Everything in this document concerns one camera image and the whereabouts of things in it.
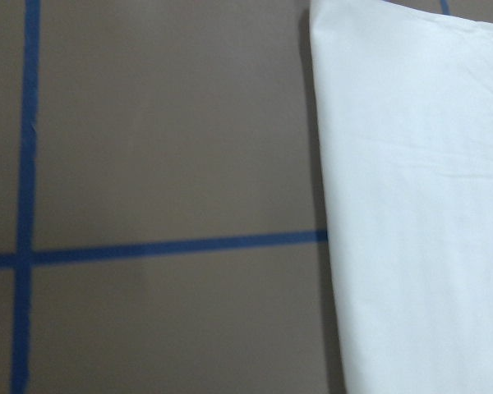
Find white printed t-shirt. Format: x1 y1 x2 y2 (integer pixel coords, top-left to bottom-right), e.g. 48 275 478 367
310 1 493 393

